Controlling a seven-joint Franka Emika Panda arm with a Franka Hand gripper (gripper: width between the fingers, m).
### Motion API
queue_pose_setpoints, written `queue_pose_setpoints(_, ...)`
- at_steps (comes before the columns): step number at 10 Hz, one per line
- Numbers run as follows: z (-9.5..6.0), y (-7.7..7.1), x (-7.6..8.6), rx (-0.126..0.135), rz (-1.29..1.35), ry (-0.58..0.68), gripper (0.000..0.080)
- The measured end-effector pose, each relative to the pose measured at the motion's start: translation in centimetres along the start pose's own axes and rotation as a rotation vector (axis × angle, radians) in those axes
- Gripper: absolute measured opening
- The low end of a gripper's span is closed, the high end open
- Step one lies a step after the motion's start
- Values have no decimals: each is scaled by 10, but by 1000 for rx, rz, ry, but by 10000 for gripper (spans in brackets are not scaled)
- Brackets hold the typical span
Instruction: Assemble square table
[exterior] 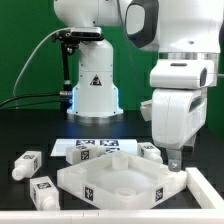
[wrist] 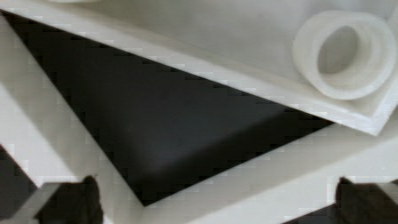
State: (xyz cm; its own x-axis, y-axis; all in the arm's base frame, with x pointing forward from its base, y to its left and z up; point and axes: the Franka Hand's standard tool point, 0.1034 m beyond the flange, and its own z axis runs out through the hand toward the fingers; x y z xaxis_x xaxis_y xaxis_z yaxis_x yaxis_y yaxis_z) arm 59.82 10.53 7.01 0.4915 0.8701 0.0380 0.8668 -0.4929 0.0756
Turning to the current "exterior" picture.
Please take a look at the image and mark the white square table top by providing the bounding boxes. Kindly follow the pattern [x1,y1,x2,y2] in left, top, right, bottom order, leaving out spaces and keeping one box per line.
[57,151,187,210]

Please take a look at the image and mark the grey camera cable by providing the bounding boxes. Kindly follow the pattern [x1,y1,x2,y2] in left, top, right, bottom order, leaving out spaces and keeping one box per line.
[12,27,69,98]

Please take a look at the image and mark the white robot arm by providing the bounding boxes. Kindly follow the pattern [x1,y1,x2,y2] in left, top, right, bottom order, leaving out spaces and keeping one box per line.
[54,0,224,172]

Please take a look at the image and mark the black cables on left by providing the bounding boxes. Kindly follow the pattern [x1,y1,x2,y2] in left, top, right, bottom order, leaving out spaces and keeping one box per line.
[0,93,69,110]

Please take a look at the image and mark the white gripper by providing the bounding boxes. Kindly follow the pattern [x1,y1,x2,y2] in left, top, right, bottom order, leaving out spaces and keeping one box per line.
[141,59,215,172]

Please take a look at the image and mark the white sheet with tags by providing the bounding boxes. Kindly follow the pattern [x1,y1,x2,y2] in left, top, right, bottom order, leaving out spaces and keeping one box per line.
[50,138,139,157]

